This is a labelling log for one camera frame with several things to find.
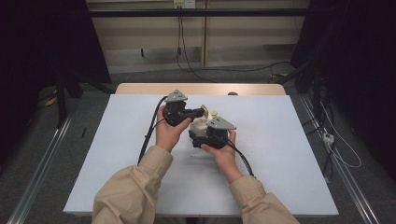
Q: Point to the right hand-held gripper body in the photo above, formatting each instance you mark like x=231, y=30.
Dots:
x=218, y=133

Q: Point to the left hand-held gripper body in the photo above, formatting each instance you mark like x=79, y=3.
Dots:
x=176, y=113

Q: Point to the person's left hand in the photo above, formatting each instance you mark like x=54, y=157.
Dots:
x=168, y=137

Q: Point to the person's right hand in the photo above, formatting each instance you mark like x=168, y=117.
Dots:
x=222, y=158

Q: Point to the dark round table cap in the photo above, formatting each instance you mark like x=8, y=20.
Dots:
x=232, y=93

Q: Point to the wooden table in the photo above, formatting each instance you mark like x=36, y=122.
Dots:
x=140, y=88

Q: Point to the white table mat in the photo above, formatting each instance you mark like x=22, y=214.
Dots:
x=280, y=155

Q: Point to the black horizontal bar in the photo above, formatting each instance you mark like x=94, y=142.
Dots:
x=199, y=12

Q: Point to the black metal stand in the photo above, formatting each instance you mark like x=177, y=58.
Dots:
x=61, y=102

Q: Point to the yellow floor tape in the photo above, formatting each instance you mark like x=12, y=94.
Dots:
x=51, y=101

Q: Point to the dark curtain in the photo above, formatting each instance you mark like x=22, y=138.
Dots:
x=37, y=46
x=361, y=62

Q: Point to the wooden vertical post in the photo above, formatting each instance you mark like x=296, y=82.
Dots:
x=204, y=34

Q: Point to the white wall socket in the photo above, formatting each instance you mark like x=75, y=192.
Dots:
x=184, y=3

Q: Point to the aluminium floor rail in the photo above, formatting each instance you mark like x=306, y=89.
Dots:
x=40, y=171
x=342, y=174

